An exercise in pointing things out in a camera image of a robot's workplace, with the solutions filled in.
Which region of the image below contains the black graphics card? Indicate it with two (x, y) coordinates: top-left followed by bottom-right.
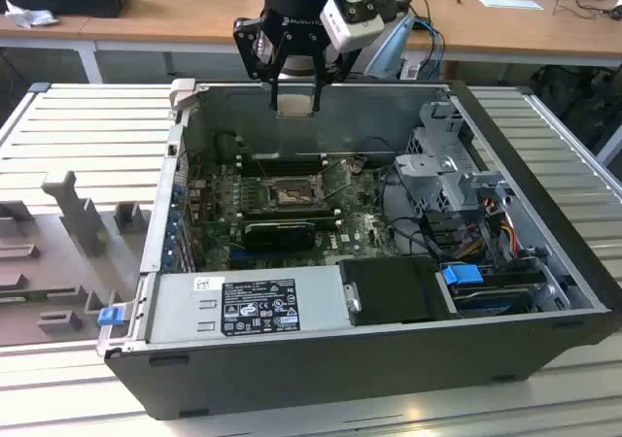
(242, 220), (317, 252)

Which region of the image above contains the black open PC case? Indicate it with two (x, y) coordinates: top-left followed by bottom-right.
(96, 78), (622, 421)

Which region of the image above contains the crumpled white paper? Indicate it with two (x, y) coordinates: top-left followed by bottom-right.
(4, 0), (60, 30)

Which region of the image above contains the pale blue teach pendant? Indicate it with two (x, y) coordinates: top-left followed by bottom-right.
(363, 12), (415, 80)

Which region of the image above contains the blue cable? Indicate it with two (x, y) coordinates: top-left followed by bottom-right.
(411, 17), (446, 80)

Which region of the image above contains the silver square CPU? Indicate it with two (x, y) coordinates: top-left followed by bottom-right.
(276, 93), (315, 118)

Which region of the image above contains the grey power supply unit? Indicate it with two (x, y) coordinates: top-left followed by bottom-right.
(145, 264), (352, 345)

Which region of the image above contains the black RAM slot row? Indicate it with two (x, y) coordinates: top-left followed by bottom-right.
(241, 157), (328, 177)
(244, 206), (341, 229)

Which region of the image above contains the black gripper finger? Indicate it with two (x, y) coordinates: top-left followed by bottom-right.
(232, 16), (289, 114)
(311, 47), (363, 114)

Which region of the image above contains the grey parts rack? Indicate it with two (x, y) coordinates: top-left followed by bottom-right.
(0, 169), (150, 349)

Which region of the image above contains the silver metal drive cage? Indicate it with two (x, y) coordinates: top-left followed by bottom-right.
(393, 99), (516, 215)

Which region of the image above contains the CPU socket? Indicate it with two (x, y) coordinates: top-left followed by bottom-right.
(264, 175), (328, 210)

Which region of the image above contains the pale blue paper sheet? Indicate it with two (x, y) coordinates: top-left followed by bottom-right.
(477, 0), (543, 12)

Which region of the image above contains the green motherboard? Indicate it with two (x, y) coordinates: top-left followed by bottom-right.
(187, 157), (419, 271)

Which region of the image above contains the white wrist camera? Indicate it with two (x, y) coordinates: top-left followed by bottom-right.
(319, 0), (385, 52)

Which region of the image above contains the wooden desk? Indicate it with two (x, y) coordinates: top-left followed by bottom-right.
(0, 0), (622, 68)

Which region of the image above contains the yellow and red wire bundle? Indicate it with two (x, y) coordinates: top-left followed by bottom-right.
(456, 213), (519, 258)

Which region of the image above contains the metal socket cover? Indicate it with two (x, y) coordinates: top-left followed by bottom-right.
(320, 158), (353, 204)

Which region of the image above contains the blue disk carrier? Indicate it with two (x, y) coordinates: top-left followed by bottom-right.
(440, 263), (483, 288)

